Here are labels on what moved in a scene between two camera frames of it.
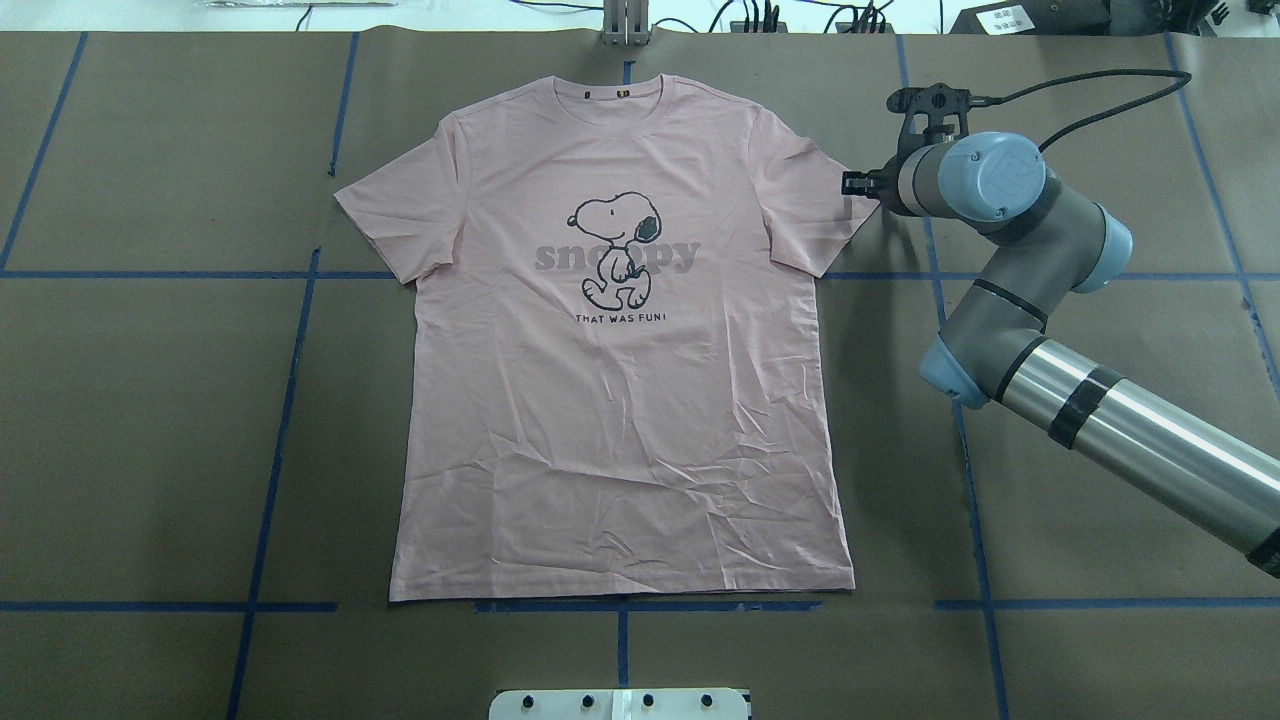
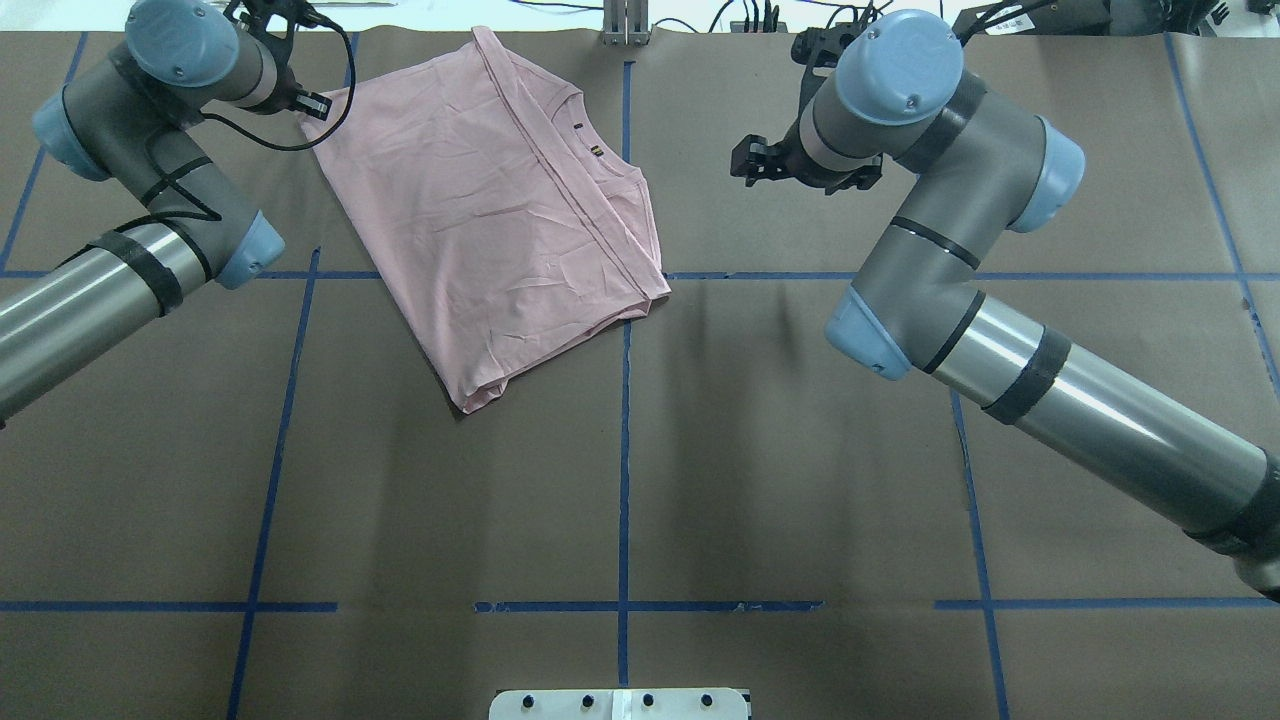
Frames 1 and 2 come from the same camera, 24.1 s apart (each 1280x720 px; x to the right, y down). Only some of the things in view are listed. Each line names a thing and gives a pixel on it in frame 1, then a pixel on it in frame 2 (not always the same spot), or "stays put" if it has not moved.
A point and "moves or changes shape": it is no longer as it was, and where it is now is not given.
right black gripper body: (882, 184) → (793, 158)
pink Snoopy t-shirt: (613, 377) moves or changes shape
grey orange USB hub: (739, 27) stays put
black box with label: (1035, 17) stays put
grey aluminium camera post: (625, 23) stays put
